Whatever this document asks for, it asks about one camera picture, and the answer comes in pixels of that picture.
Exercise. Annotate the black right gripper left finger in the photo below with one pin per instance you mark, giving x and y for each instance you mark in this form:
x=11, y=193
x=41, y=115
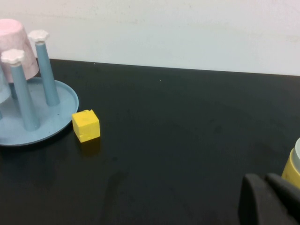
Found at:
x=255, y=206

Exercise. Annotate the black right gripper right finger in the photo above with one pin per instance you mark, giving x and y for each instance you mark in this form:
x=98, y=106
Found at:
x=289, y=198

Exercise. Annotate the light blue marbled cup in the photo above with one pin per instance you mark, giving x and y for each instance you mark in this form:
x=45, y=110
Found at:
x=4, y=89

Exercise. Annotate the pink marbled cup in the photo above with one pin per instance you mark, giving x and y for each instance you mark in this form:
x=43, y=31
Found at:
x=16, y=35

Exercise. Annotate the blue cup stand with pegs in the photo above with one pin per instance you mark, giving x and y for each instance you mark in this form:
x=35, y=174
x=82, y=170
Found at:
x=58, y=112

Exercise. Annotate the yellow cup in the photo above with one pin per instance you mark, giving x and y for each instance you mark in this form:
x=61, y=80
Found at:
x=288, y=171

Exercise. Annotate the yellow foam cube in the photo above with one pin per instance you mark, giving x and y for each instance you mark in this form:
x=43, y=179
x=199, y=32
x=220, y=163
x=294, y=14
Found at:
x=85, y=126

